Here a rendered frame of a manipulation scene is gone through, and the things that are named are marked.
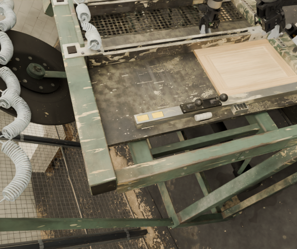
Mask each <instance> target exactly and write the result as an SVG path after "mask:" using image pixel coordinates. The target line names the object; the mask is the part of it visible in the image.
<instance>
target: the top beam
mask: <svg viewBox="0 0 297 249"><path fill-rule="evenodd" d="M51 2H52V7H53V12H54V17H55V22H56V27H57V31H58V36H59V41H60V46H61V51H62V56H63V60H64V65H65V70H66V75H67V80H68V85H69V90H70V95H71V100H72V104H73V109H74V116H75V121H76V125H77V130H78V135H79V140H80V145H81V149H82V154H83V159H84V164H85V169H86V174H87V179H88V184H89V188H90V192H91V195H93V196H95V195H98V194H102V193H106V192H109V191H113V190H116V189H117V180H116V174H115V171H114V167H113V163H112V159H111V155H110V151H109V147H108V144H107V140H106V136H105V132H104V129H103V125H102V121H101V118H100V114H99V110H98V106H97V103H96V99H95V95H94V91H93V88H92V84H91V80H90V77H89V73H88V70H87V66H86V62H85V58H84V56H82V57H76V58H68V59H65V55H64V51H63V46H62V45H63V44H69V43H77V42H78V38H77V34H76V30H75V27H74V22H73V18H72V14H71V11H70V7H69V4H68V5H58V6H54V3H53V0H51Z"/></svg>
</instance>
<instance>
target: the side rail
mask: <svg viewBox="0 0 297 249"><path fill-rule="evenodd" d="M296 145H297V124H296V125H292V126H288V127H284V128H280V129H276V130H272V131H268V132H264V133H260V134H256V135H252V136H248V137H244V138H240V139H236V140H232V141H228V142H224V143H220V144H216V145H212V146H208V147H204V148H200V149H196V150H192V151H188V152H184V153H180V154H176V155H172V156H168V157H164V158H161V159H157V160H153V161H149V162H145V163H141V164H137V165H133V166H128V167H124V168H120V169H116V170H115V174H116V177H117V180H118V183H117V189H116V190H117V193H118V194H121V193H124V192H128V191H132V190H135V189H139V188H143V187H146V186H150V185H153V184H157V183H160V182H164V181H168V180H171V179H175V178H179V177H182V176H186V175H190V174H193V173H197V172H201V171H204V170H208V169H212V168H215V167H219V166H223V165H227V164H230V163H234V162H238V161H241V160H245V159H249V158H252V157H256V156H260V155H263V154H267V153H271V152H274V151H278V150H282V149H285V148H289V147H293V146H296Z"/></svg>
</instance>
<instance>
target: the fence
mask: <svg viewBox="0 0 297 249"><path fill-rule="evenodd" d="M294 94H297V82H294V83H288V84H283V85H278V86H273V87H268V88H263V89H259V90H254V91H249V92H244V93H239V94H235V95H230V96H228V100H227V101H226V102H221V103H222V105H221V106H218V107H213V108H209V109H204V110H199V111H195V112H190V113H185V114H183V112H182V110H181V108H180V106H176V107H171V108H166V109H162V110H157V111H152V112H147V113H142V114H137V115H134V123H135V126H136V129H138V128H142V127H147V126H151V125H157V124H162V123H166V122H171V121H175V120H180V119H185V118H189V117H194V116H195V115H198V114H202V113H207V112H211V113H212V112H216V111H221V110H226V109H230V108H231V106H232V105H234V104H239V103H244V102H245V104H246V105H249V104H253V103H258V102H262V101H266V100H271V99H276V98H280V97H285V96H289V95H294ZM161 111H162V113H163V117H159V118H153V116H152V113H156V112H161ZM146 114H147V115H148V118H149V120H145V121H140V122H139V121H138V119H137V116H142V115H146Z"/></svg>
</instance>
